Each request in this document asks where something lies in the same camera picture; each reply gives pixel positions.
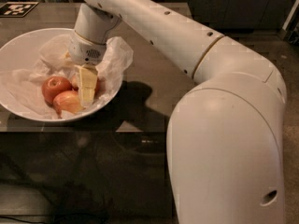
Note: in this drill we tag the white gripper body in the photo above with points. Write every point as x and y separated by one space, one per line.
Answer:
83 51

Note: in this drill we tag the red-yellow apple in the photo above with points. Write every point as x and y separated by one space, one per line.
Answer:
74 84

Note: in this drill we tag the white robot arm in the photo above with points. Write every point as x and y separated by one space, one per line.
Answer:
225 136

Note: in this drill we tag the yellow-red apple at front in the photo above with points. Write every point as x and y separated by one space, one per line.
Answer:
67 101

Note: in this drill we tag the red apple at left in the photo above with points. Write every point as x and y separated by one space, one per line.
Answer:
53 86

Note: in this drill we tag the white bowl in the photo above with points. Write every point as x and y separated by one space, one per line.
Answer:
18 52

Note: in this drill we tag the white crumpled paper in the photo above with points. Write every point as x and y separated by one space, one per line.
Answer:
118 55

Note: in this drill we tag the black-white fiducial marker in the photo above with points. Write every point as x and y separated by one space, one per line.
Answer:
16 9

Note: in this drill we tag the dark cabinet row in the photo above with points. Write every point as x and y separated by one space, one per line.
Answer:
188 16

